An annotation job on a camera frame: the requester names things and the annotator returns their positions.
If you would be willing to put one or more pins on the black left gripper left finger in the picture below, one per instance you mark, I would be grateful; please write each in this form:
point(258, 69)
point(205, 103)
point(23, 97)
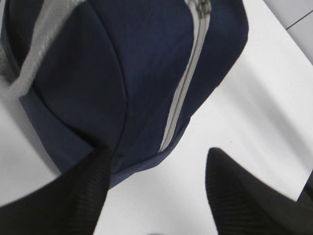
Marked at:
point(69, 205)

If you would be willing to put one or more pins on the navy blue lunch bag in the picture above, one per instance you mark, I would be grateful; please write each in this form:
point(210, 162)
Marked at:
point(124, 74)

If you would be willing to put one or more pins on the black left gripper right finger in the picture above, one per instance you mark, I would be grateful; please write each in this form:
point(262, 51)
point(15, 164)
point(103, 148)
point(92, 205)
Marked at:
point(243, 205)

